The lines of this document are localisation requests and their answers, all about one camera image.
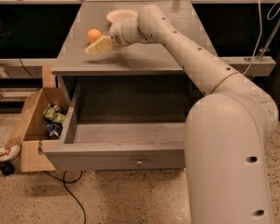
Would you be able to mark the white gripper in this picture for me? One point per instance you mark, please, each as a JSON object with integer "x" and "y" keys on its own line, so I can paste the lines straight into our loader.
{"x": 117, "y": 33}

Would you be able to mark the orange fruit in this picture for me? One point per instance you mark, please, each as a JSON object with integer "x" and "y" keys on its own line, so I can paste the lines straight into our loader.
{"x": 93, "y": 35}

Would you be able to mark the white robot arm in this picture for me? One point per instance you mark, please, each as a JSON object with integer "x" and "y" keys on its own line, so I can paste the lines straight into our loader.
{"x": 225, "y": 131}

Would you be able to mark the grey open top drawer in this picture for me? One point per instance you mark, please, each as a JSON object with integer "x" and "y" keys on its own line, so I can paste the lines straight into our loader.
{"x": 114, "y": 120}

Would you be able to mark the round metal drawer knob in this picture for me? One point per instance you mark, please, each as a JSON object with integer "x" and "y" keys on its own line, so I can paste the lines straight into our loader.
{"x": 139, "y": 162}

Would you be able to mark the white paper bowl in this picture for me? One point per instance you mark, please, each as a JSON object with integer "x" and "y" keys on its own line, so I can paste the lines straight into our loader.
{"x": 121, "y": 14}

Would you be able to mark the grey wooden cabinet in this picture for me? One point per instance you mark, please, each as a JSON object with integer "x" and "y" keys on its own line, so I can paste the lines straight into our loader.
{"x": 135, "y": 60}

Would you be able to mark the green snack packet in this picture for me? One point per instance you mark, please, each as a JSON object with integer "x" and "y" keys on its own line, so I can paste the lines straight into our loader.
{"x": 54, "y": 114}

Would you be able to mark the open cardboard box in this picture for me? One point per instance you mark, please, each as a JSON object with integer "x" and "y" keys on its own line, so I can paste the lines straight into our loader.
{"x": 30, "y": 130}

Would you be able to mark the blue snack packet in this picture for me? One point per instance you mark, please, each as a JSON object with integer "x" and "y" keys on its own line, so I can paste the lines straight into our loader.
{"x": 54, "y": 130}

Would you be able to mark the red and white sneaker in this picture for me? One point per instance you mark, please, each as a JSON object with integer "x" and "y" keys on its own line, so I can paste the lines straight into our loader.
{"x": 9, "y": 154}

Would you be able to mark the black caster wheel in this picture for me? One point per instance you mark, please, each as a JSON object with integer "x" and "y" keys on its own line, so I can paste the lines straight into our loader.
{"x": 7, "y": 168}

